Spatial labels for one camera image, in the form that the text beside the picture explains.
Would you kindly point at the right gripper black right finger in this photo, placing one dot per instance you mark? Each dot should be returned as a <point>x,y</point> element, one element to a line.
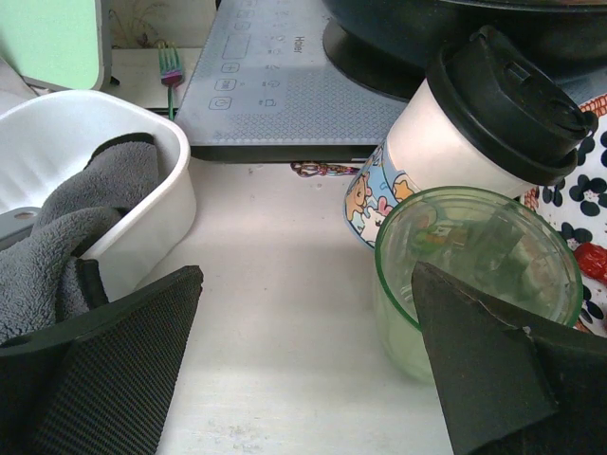
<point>509,381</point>

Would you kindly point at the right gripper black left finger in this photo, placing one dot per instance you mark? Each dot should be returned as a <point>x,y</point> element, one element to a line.
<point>103,382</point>

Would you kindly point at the grey microfibre cloth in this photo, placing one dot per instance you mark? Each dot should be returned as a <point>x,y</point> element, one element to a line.
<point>44,278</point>

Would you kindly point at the white plastic storage basket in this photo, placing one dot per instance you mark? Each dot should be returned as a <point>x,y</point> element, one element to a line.
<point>46,140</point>

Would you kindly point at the green glass cup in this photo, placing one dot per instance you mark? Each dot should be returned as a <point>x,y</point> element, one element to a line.
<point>482,238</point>

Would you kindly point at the floral plate with food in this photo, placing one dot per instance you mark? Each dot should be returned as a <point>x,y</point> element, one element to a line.
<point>576,209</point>

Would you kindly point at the cartoon paper cup black lid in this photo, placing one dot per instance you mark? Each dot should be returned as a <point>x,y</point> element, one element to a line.
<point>484,117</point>

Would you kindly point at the iridescent fork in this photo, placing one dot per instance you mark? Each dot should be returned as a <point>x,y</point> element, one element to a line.
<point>171,73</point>

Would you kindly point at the grey induction cooker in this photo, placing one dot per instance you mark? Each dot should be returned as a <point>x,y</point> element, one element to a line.
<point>263,90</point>

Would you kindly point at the green cutting board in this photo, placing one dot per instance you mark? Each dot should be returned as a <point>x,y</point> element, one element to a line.
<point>58,44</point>

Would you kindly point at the black frying pan with lid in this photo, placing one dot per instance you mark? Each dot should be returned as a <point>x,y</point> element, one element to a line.
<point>385,46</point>

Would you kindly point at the iridescent keychain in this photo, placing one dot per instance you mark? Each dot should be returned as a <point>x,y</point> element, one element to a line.
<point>308,169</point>

